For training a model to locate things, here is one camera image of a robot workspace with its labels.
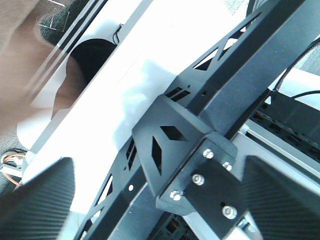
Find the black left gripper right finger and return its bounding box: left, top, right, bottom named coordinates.
left=240, top=155, right=320, bottom=240

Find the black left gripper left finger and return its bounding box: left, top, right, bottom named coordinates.
left=0, top=157, right=75, bottom=240

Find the black metal robot frame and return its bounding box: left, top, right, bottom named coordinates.
left=75, top=0, right=320, bottom=240

